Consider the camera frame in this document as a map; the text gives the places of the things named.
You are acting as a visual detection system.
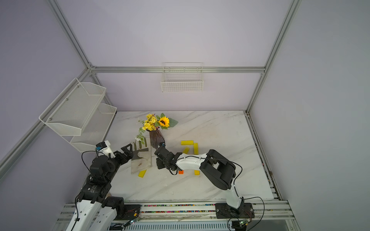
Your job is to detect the white grey work glove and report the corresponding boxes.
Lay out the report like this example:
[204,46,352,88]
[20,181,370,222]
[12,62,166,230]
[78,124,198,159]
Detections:
[131,137,152,174]

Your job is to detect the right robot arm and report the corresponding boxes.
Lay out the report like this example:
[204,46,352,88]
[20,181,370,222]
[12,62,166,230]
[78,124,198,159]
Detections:
[155,143,244,211]

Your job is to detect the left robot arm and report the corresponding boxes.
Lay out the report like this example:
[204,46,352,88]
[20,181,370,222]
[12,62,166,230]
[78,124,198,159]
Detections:
[66,141,140,231]

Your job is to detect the purple ribbed glass vase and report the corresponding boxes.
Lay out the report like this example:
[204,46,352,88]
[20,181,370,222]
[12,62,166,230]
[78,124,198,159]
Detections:
[149,130,165,149]

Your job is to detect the yellow artificial flower bouquet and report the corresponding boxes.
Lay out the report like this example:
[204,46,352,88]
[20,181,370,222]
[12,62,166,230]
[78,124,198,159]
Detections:
[135,113,178,143]

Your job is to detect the white two-tier mesh shelf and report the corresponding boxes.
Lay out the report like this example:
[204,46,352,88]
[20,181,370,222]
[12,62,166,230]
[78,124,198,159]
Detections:
[39,79,117,153]

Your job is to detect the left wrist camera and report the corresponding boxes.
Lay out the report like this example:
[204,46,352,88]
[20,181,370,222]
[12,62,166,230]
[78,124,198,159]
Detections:
[95,141,115,158]

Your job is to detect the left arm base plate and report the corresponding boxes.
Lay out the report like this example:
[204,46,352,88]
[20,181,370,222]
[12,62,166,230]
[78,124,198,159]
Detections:
[115,204,141,220]

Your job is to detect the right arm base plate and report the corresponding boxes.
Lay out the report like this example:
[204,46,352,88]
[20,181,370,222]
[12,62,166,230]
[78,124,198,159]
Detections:
[215,203,255,219]

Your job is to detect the white wire wall basket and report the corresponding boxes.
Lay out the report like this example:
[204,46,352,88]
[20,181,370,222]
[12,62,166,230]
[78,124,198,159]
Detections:
[161,62,204,93]

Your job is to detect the aluminium mounting rail base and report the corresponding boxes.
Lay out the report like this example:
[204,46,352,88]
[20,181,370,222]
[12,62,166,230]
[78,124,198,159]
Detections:
[53,198,300,231]

